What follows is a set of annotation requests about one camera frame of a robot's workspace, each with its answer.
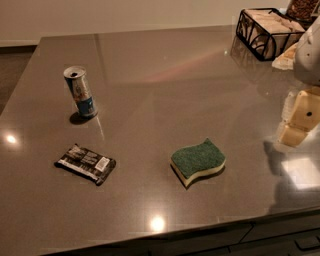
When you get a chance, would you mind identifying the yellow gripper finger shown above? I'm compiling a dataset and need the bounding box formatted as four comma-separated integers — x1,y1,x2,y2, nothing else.
277,86,320,147

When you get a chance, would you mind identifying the silver blue redbull can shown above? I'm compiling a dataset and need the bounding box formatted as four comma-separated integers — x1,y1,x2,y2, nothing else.
63,66,97,119

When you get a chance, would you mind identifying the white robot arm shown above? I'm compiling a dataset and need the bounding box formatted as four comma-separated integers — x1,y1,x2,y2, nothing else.
278,17,320,147

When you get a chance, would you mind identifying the green yellow sponge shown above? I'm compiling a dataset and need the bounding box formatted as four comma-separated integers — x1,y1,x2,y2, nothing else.
171,138,226,187

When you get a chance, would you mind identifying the loose napkin on table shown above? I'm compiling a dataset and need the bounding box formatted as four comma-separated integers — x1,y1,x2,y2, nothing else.
272,44,297,70

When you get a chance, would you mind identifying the stack of napkins in holder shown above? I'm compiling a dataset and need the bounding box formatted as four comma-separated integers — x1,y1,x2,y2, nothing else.
240,9,305,60

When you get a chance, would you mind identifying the jar of nuts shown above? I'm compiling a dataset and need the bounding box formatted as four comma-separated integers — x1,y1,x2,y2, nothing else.
286,0,319,22

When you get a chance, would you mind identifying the black snack wrapper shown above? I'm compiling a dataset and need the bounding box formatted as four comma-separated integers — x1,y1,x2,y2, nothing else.
54,144,116,186

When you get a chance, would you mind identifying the black wire napkin holder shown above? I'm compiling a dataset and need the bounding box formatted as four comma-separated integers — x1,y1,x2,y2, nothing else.
235,7,307,62

